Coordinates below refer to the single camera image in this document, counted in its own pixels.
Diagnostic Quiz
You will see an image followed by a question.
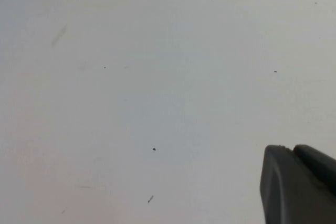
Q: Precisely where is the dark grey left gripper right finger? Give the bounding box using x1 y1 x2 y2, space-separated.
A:
293 144 336 196

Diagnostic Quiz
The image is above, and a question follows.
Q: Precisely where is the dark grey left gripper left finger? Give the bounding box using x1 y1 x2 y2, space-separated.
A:
259 144 336 224

